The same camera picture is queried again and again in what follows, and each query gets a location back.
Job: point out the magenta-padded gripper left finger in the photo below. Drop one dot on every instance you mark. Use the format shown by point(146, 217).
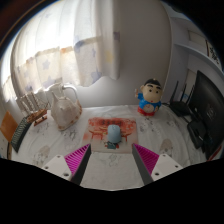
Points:
point(63, 165)

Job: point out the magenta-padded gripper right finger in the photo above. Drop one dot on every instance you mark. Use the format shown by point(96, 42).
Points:
point(160, 165)

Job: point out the light blue computer mouse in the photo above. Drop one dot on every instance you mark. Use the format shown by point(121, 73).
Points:
point(114, 134)

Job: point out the white printed tablecloth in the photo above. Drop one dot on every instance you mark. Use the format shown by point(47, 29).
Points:
point(156, 133)

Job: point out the black keyboard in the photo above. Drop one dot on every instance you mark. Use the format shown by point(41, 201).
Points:
point(20, 135)

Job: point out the large white conch shell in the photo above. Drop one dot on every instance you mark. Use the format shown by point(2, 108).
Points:
point(65, 111)

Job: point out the wooden model sailing ship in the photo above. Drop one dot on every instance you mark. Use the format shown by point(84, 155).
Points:
point(36, 116)

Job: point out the black router with antennas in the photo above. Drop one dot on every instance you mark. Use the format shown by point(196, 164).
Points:
point(180, 108)

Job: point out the cartoon boy figurine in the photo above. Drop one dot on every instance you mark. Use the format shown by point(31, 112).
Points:
point(149, 100)

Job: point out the black monitor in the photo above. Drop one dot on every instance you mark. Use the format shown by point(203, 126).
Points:
point(208, 106)

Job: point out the white star-print curtain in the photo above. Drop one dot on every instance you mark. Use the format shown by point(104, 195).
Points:
point(66, 43)

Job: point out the white wall shelf unit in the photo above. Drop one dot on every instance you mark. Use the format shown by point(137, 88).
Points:
point(190, 46)

